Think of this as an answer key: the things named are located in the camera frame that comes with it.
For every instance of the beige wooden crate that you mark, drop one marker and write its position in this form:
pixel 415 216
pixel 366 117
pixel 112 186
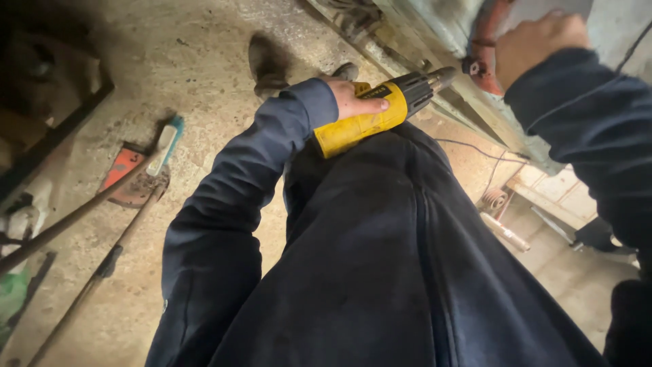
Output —
pixel 558 193

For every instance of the white crumpled object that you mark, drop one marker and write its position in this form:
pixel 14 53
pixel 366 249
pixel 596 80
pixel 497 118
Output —
pixel 25 224

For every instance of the flat grey metal bar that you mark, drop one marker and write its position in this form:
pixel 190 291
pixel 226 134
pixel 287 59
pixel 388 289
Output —
pixel 555 227

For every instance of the person's left hand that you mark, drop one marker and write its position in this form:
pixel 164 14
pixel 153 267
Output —
pixel 351 104

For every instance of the person's right fingers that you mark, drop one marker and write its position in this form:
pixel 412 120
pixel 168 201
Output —
pixel 563 21

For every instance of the light grey panel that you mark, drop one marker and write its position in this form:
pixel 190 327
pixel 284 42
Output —
pixel 535 9

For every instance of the person's right hand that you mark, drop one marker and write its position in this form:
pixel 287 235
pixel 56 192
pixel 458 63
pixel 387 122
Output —
pixel 535 46

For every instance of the person's dark left shoe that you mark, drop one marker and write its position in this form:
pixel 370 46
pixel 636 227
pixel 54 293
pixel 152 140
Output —
pixel 267 63

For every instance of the person's dark shoe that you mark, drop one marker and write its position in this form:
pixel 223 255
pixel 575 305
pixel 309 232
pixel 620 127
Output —
pixel 267 63
pixel 347 71

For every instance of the green plastic object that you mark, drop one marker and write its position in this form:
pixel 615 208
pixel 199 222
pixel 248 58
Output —
pixel 11 300

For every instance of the dark framed cluttered heap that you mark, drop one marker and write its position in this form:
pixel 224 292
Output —
pixel 46 102

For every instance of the red shovel blade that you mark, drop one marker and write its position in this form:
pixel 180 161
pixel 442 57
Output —
pixel 125 176

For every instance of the person's dark right shoe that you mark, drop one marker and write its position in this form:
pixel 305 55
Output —
pixel 347 71

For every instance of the pale metal pipe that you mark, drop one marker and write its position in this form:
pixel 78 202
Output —
pixel 505 232

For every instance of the yellow black heat gun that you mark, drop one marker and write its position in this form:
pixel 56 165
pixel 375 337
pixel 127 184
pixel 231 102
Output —
pixel 356 127

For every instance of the grey metal vehicle frame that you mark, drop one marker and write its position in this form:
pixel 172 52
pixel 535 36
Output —
pixel 407 35

